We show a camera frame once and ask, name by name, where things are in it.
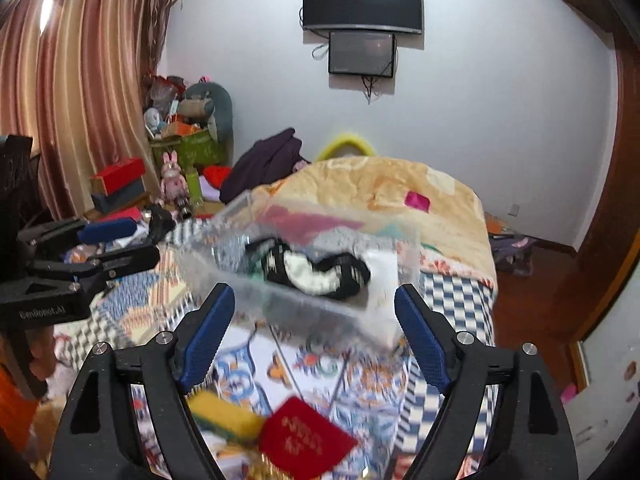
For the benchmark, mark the red packet gold lettering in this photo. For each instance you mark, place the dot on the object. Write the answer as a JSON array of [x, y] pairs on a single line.
[[305, 440]]

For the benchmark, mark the clear plastic box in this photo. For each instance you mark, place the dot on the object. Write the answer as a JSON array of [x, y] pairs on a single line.
[[300, 310]]

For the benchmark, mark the dark purple clothing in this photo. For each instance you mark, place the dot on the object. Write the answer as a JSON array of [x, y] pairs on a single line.
[[265, 165]]

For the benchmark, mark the white cabinet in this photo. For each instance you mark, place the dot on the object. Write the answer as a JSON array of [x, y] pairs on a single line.
[[605, 385]]

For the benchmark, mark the person's left hand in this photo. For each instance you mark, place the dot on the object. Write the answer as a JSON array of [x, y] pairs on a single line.
[[44, 357]]

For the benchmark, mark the white wall socket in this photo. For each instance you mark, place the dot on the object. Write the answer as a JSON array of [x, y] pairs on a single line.
[[514, 209]]

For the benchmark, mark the black wall television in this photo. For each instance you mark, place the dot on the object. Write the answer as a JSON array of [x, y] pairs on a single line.
[[362, 0]]

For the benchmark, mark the small black wall monitor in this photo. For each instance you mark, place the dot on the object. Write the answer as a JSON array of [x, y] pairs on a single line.
[[361, 54]]

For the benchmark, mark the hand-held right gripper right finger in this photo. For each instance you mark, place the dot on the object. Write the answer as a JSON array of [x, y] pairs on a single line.
[[422, 335]]

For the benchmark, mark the yellow green sponge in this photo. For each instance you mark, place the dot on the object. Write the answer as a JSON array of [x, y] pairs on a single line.
[[225, 417]]

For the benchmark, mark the dark wooden chair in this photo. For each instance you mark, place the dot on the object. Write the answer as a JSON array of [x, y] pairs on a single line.
[[17, 180]]

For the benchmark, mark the dark grey box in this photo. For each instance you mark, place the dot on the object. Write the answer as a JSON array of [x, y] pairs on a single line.
[[120, 199]]

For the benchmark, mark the pink striped curtain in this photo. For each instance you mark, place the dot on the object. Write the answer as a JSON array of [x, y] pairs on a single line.
[[85, 85]]

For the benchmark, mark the pink tag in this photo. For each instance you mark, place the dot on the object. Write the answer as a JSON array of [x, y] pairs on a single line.
[[417, 201]]

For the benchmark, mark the red box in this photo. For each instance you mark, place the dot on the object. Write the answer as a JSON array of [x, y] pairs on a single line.
[[117, 175]]

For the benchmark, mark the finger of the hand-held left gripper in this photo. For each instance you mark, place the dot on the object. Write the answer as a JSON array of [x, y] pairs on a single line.
[[107, 230], [130, 260]]

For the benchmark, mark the pink rabbit toy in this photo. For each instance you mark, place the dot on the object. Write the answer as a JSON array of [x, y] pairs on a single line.
[[172, 177]]

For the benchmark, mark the person's left forearm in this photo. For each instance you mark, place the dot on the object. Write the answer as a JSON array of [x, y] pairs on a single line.
[[15, 405]]

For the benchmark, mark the black and white sock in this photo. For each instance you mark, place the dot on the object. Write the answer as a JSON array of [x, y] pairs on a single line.
[[320, 275]]

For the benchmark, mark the grey plush toy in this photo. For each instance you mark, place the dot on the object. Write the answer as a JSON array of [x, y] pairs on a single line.
[[220, 105]]

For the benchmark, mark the yellow printed blanket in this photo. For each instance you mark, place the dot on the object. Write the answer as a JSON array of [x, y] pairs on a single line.
[[360, 185]]

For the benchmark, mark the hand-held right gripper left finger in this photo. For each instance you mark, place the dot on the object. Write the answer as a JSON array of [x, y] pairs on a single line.
[[210, 330]]

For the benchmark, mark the green bag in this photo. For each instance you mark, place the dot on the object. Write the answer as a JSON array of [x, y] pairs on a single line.
[[197, 150]]

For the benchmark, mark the purple clothes pile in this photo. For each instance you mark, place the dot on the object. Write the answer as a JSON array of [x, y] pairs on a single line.
[[510, 255]]

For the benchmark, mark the patterned bedsheet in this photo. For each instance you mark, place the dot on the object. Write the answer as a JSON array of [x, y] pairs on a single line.
[[310, 380]]

